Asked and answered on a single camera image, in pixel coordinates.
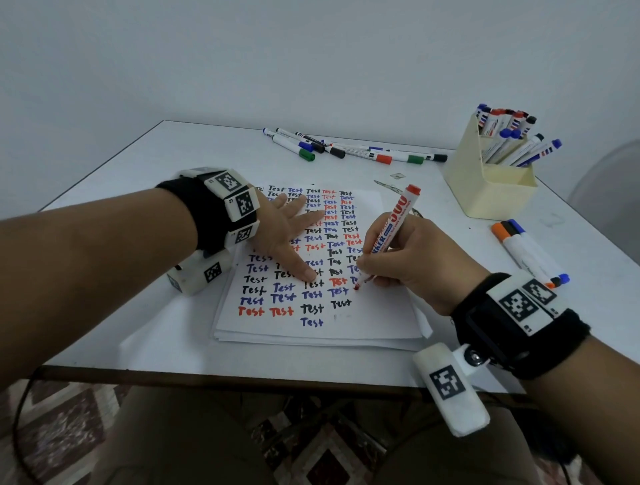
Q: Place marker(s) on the person's right hand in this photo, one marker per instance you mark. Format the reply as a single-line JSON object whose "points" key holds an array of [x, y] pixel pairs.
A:
{"points": [[430, 265]]}

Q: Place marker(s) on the person's left hand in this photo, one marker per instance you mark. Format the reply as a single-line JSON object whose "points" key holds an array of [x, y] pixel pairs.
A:
{"points": [[280, 230]]}

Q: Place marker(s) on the person's left middle finger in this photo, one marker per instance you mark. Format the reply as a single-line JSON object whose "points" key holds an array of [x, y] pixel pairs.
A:
{"points": [[297, 204]]}

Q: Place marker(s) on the person's left thumb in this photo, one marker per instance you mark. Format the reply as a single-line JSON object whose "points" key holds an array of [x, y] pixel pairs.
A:
{"points": [[300, 265]]}

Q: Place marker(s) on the person's right thumb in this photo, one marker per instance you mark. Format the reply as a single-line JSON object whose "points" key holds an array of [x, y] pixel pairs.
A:
{"points": [[367, 242]]}

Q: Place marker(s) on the red whiteboard marker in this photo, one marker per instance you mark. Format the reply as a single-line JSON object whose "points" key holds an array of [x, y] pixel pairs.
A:
{"points": [[395, 220]]}

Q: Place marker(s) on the white paper stack with writing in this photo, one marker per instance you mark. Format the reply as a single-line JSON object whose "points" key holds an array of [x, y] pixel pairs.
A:
{"points": [[370, 312]]}

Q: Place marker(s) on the person's left forearm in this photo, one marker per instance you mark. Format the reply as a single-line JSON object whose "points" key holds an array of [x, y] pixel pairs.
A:
{"points": [[90, 270]]}

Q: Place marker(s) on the person's right forearm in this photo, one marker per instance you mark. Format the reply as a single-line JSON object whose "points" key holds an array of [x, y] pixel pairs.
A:
{"points": [[595, 414]]}

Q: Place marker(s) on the loose scattered markers group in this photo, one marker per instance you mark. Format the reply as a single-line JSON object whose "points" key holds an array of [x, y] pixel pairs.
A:
{"points": [[360, 152]]}

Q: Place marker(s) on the cream plastic pen holder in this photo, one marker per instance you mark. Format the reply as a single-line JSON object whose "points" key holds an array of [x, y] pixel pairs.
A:
{"points": [[480, 187]]}

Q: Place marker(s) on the black cap marker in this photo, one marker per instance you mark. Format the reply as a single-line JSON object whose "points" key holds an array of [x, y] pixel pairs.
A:
{"points": [[511, 229]]}

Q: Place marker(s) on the orange cap marker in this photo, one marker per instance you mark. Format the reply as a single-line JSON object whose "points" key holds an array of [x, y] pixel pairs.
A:
{"points": [[517, 252]]}

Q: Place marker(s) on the blue cap marker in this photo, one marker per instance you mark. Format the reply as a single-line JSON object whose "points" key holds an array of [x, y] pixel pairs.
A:
{"points": [[537, 250]]}

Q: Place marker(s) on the bundle of upright markers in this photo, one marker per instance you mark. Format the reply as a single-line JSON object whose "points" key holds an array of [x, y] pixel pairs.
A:
{"points": [[515, 145]]}

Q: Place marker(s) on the grey chair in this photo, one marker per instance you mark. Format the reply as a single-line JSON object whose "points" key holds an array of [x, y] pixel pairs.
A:
{"points": [[610, 200]]}

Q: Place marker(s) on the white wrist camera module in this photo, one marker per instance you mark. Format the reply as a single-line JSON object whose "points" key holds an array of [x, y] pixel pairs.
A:
{"points": [[452, 387], [197, 277]]}

